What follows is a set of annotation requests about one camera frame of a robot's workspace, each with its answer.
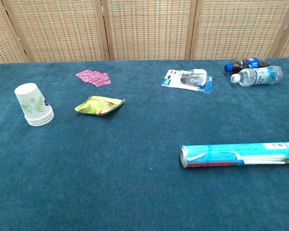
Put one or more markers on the yellow green snack packet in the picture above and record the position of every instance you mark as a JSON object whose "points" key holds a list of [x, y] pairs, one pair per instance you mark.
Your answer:
{"points": [[98, 106]]}

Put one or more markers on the cola bottle blue cap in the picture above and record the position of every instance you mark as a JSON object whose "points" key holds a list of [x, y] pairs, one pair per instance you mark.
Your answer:
{"points": [[250, 63]]}

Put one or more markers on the pink patterned sachet pile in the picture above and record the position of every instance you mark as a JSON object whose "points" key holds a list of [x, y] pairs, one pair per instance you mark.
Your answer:
{"points": [[94, 77]]}

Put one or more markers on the clear water bottle white cap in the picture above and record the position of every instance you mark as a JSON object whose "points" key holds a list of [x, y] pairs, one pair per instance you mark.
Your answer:
{"points": [[260, 75]]}

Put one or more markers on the blue felt table cover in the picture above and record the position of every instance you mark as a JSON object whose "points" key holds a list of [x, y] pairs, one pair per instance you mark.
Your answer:
{"points": [[135, 144]]}

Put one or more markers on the correction tape blister pack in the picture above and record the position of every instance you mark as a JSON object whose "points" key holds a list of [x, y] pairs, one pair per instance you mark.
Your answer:
{"points": [[173, 79]]}

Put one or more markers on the blue toothpaste box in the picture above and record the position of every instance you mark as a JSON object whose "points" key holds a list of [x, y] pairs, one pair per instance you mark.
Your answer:
{"points": [[231, 155]]}

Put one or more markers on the white floral paper cup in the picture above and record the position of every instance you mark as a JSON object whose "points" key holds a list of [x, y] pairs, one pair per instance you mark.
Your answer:
{"points": [[38, 119], [29, 96], [39, 123]]}

